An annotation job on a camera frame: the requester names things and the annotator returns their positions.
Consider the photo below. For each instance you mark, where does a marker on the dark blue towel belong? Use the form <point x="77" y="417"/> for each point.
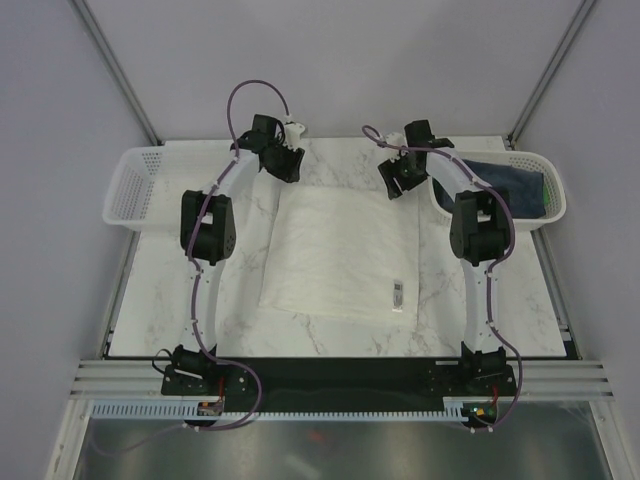
<point x="525" y="188"/>

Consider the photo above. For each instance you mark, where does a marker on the white towel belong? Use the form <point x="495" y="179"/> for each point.
<point x="344" y="254"/>

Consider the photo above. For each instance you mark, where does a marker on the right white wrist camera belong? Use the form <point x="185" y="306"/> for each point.
<point x="396" y="139"/>

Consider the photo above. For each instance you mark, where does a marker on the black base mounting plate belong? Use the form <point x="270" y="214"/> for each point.
<point x="314" y="384"/>

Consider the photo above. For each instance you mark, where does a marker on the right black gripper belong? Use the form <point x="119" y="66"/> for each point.
<point x="387" y="171"/>

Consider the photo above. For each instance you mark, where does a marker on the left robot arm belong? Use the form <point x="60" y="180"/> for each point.
<point x="208" y="232"/>

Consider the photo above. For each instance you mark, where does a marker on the white plastic basket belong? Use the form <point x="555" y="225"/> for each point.
<point x="530" y="162"/>
<point x="146" y="189"/>

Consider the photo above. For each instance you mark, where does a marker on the white slotted cable duct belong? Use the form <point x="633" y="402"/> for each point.
<point x="452" y="410"/>

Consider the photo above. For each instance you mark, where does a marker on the left white plastic basket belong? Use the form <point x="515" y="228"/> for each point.
<point x="146" y="189"/>

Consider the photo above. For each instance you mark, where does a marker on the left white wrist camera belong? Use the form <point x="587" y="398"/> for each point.
<point x="293" y="132"/>

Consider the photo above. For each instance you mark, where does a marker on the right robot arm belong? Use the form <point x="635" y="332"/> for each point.
<point x="481" y="235"/>

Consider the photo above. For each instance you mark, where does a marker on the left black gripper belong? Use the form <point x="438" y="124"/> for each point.
<point x="291" y="173"/>

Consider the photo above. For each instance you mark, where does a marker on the aluminium extrusion rail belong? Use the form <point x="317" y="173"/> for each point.
<point x="544" y="380"/>

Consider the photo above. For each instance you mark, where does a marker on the right aluminium frame post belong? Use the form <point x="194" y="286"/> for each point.
<point x="561" y="52"/>

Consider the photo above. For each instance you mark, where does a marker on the right white plastic basket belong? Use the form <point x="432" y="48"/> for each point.
<point x="530" y="162"/>

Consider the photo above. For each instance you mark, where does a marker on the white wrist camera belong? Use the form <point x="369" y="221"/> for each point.
<point x="396" y="139"/>
<point x="293" y="132"/>

